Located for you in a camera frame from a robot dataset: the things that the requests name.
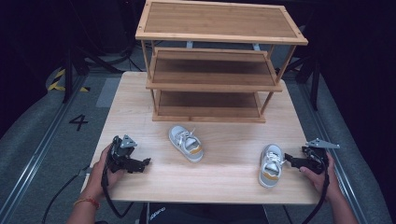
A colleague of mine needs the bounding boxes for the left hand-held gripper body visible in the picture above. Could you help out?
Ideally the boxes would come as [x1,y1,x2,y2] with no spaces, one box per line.
[106,133,143,175]

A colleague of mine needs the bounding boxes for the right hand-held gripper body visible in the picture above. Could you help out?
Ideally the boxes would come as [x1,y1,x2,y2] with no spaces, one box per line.
[300,138,341,175]

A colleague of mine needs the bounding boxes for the grey white child's sneaker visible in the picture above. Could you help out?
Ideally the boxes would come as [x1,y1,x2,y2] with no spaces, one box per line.
[258,143,286,189]
[168,124,205,163]

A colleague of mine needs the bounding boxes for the wooden three-tier shoe rack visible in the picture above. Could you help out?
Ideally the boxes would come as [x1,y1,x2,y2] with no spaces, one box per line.
[134,0,309,124]

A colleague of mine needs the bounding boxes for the person's right hand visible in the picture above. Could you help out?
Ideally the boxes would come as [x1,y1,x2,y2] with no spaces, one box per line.
[300,151,342,201]

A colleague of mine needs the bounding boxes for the person's left hand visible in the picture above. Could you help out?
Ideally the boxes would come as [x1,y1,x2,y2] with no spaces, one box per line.
[86,145,126,199]

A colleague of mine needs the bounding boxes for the black metal stand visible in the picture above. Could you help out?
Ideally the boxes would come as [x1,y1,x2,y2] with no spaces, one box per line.
[61,43,132,105]
[284,46,322,112]

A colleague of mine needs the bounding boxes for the person's dark printed clothing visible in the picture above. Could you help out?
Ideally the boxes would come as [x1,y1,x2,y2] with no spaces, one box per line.
[139,203,269,224]

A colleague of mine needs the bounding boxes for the yellow and black hazard tape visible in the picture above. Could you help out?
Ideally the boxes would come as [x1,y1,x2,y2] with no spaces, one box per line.
[47,68,92,93]

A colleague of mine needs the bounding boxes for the metal floor rail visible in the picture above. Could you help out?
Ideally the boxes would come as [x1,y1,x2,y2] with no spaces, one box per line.
[290,78,370,224]
[0,74,92,222]

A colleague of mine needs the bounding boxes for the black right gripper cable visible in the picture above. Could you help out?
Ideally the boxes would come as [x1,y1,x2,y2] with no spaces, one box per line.
[300,160,331,224]

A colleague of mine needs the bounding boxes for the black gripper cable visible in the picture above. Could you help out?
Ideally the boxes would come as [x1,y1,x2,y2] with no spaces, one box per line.
[101,155,135,219]
[300,160,331,224]

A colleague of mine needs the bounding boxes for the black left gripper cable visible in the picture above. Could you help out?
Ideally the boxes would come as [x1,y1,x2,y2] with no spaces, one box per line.
[101,155,135,219]

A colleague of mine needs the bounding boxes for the red and gold bracelet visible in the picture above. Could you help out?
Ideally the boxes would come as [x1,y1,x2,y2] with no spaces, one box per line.
[73,197,101,210]

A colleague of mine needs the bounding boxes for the black cable with grey plug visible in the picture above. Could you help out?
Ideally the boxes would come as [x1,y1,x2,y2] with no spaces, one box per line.
[41,167,93,224]

